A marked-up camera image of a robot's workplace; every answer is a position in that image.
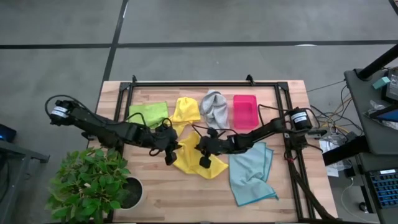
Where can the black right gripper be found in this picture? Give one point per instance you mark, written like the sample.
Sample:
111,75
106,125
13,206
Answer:
214,144

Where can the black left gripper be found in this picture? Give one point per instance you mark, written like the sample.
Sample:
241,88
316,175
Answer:
164,140

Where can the yellow towel with dark stains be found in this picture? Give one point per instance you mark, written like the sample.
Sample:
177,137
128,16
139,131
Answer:
189,158

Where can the green microfiber towel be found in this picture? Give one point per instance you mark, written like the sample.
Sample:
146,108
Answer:
149,113

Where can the yellow microfiber towel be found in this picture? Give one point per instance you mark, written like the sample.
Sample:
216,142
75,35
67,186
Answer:
186,112

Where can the grey waffle-weave towel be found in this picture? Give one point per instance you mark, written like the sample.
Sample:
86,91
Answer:
214,109

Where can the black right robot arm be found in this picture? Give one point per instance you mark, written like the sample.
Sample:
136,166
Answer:
267,126

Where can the light blue microfiber towel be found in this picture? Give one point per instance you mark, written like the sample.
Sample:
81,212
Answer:
248,174

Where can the pink plastic bin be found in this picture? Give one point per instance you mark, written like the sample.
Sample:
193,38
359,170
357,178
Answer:
245,112

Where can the white plant pot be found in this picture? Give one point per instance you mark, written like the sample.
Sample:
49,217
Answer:
135,194

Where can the green leafy plant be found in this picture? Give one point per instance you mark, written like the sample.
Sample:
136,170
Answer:
87,183

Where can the white papers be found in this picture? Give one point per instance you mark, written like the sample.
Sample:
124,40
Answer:
329,146

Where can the black desk beam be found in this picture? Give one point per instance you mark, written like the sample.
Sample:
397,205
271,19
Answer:
345,151

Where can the dark grey side table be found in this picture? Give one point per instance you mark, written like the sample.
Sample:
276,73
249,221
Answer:
18,155

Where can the grey side desk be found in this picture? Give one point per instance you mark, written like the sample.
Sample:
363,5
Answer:
367,124

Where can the black device with blue light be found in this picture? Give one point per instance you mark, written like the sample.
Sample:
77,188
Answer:
6,133

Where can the backlit keyboard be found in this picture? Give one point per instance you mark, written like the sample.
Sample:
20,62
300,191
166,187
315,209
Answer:
385,188

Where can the blue tablet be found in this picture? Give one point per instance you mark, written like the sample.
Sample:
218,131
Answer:
388,115

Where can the small teal box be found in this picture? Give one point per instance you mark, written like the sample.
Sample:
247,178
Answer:
381,82

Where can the black diagonal pole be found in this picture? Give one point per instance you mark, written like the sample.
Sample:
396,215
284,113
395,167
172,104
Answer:
379,62

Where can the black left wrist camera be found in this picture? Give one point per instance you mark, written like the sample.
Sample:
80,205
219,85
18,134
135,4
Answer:
170,159

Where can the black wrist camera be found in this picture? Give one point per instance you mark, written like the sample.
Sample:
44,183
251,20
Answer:
170,159
205,162

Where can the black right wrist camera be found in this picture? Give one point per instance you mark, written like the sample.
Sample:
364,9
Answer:
205,162

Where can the black aluminium table frame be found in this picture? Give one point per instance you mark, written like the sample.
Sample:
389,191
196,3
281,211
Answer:
202,84

